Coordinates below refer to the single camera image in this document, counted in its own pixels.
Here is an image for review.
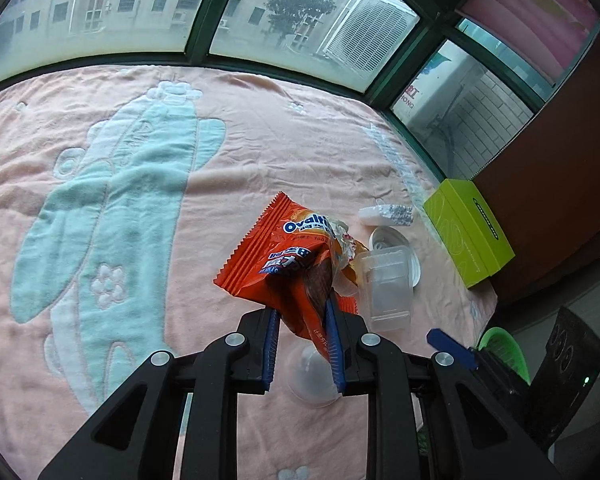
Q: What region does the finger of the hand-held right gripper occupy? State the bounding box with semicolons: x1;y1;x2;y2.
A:
426;329;481;371

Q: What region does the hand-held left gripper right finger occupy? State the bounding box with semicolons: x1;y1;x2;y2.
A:
324;299;563;480

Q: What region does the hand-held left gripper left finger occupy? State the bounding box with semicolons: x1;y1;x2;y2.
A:
37;308;281;480

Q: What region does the clear round plastic lid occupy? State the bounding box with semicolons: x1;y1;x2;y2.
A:
287;342;342;407

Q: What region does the green plastic basket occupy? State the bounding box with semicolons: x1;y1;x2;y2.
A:
475;327;532;386

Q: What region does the orange snack wrapper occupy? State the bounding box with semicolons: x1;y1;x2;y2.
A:
215;191;371;361

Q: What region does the white round plastic lid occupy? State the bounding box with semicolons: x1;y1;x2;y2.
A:
369;226;422;288

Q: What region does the clear rectangular plastic container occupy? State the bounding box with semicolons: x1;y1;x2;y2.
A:
352;245;413;333

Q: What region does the green cardboard box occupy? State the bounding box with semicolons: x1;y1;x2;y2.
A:
422;178;516;289

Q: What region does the small white speckled packet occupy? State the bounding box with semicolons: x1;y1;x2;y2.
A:
357;201;415;228

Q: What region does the brown wooden cabinet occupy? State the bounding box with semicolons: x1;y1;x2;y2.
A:
472;25;600;306

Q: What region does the pink printed blanket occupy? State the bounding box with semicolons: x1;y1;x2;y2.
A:
0;64;498;480

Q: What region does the white labelled air conditioner unit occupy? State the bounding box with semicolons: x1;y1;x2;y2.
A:
392;40;533;181

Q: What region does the louvred outdoor air conditioner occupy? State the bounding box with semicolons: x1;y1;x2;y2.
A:
322;0;421;92

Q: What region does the pink curtain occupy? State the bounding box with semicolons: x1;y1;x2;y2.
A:
460;0;600;86

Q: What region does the tree outside window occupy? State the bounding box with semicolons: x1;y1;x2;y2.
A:
265;0;341;46

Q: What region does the apartment building outside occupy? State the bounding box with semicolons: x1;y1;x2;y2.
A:
0;0;376;56

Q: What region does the green window frame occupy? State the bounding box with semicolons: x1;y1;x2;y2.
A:
0;0;556;121

